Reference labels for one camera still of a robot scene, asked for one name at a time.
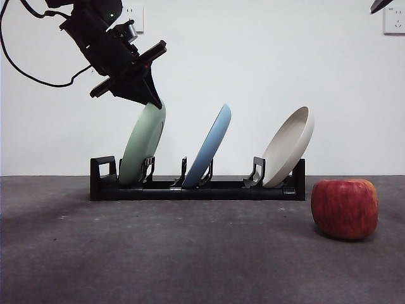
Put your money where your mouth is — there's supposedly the green plate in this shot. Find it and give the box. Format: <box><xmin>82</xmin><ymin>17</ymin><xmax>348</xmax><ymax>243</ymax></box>
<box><xmin>118</xmin><ymin>103</ymin><xmax>168</xmax><ymax>187</ymax></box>

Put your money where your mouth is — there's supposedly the red yellow apple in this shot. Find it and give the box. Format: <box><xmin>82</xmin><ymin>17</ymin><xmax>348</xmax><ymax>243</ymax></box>
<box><xmin>310</xmin><ymin>178</ymin><xmax>379</xmax><ymax>241</ymax></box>

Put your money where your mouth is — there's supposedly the blue plate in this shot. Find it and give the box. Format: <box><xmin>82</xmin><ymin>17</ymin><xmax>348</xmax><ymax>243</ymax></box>
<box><xmin>182</xmin><ymin>103</ymin><xmax>233</xmax><ymax>188</ymax></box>

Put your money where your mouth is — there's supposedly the black plate rack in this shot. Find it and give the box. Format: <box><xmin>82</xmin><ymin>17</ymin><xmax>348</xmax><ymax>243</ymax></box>
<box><xmin>90</xmin><ymin>155</ymin><xmax>306</xmax><ymax>202</ymax></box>

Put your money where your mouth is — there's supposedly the white plate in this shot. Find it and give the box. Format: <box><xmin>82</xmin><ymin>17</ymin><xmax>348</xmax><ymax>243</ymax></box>
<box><xmin>261</xmin><ymin>106</ymin><xmax>316</xmax><ymax>188</ymax></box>

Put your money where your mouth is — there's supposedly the white wall socket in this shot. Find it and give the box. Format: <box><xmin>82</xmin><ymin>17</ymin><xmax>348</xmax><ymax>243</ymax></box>
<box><xmin>383</xmin><ymin>6</ymin><xmax>405</xmax><ymax>35</ymax></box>
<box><xmin>121</xmin><ymin>4</ymin><xmax>145</xmax><ymax>34</ymax></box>

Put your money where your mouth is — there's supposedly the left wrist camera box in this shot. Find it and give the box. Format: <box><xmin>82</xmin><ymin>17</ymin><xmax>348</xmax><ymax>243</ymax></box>
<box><xmin>106</xmin><ymin>19</ymin><xmax>139</xmax><ymax>44</ymax></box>

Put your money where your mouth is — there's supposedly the black cable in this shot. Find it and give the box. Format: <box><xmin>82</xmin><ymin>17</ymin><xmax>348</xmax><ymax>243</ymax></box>
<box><xmin>0</xmin><ymin>0</ymin><xmax>94</xmax><ymax>88</ymax></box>
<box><xmin>27</xmin><ymin>0</ymin><xmax>73</xmax><ymax>20</ymax></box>

